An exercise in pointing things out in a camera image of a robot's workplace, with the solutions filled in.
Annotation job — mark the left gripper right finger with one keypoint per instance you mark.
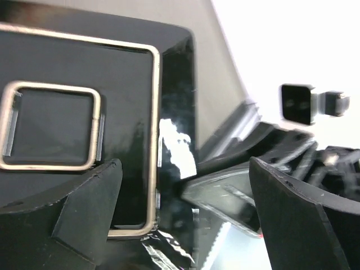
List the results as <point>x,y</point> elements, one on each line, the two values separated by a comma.
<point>304,227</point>

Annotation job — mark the black square plate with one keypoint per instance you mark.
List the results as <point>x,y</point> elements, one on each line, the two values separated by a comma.
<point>80,89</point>

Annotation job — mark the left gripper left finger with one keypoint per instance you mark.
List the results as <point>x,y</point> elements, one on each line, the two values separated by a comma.
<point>64,227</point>

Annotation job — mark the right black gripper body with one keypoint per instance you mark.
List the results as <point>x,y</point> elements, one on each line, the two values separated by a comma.
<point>334,169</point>

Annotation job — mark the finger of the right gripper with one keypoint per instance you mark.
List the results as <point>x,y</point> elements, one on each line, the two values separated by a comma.
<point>222,187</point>

